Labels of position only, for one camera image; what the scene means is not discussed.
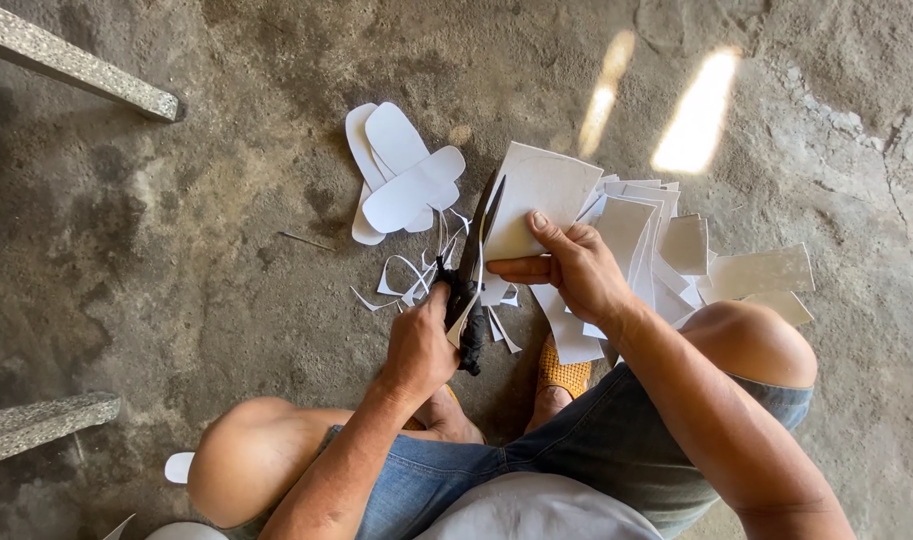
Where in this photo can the black scissors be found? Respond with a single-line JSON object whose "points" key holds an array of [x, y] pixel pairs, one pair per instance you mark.
{"points": [[471, 251]]}

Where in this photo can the white shirt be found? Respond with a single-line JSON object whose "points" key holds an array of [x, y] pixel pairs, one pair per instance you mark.
{"points": [[535, 510]]}

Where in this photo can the blue denim shorts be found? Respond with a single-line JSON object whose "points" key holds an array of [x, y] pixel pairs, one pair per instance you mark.
{"points": [[576, 450]]}

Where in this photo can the person's left leg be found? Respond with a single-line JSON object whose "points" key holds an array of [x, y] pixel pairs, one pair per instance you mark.
{"points": [[253, 457]]}

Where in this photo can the person's right hand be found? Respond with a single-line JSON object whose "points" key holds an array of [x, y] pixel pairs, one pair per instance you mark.
{"points": [[587, 274]]}

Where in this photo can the heap of white trimming strips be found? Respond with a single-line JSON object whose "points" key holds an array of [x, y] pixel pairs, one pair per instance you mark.
{"points": [[411, 281]]}

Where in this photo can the person's left foot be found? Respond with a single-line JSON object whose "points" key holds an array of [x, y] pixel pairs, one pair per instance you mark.
{"points": [[449, 420]]}

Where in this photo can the white marked sheet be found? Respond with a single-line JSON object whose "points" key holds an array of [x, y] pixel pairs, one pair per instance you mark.
{"points": [[539, 187]]}

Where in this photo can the grey stone bench beam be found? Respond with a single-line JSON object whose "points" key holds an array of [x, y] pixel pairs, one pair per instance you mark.
{"points": [[36, 424], [66, 64]]}

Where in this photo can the person's foot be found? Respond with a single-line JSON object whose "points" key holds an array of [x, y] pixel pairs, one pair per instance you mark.
{"points": [[546, 405], [449, 420]]}

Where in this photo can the person's right foot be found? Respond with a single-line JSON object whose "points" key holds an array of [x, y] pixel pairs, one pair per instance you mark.
{"points": [[546, 405]]}

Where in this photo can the person's leg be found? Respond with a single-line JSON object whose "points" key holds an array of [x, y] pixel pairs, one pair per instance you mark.
{"points": [[253, 457], [756, 341]]}

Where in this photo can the pile of white rectangular sheets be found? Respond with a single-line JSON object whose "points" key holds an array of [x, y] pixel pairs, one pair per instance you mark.
{"points": [[674, 247]]}

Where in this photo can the thin stick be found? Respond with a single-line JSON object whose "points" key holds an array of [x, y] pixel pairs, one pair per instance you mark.
{"points": [[306, 241]]}

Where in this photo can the orange woven sandal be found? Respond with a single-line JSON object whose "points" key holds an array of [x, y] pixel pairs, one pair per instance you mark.
{"points": [[563, 375], [413, 424]]}

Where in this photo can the person's left hand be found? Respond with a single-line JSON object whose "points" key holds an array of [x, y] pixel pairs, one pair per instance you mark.
{"points": [[415, 349]]}

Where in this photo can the white pointed offcut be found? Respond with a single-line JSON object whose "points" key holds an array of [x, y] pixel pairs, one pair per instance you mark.
{"points": [[120, 529]]}

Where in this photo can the person's right leg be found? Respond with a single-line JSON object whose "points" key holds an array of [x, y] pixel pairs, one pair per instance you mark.
{"points": [[756, 341]]}

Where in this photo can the white cut insole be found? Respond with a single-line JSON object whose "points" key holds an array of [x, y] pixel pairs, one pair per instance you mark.
{"points": [[357, 142], [186, 532], [422, 220], [415, 191], [395, 135], [178, 467], [364, 229]]}

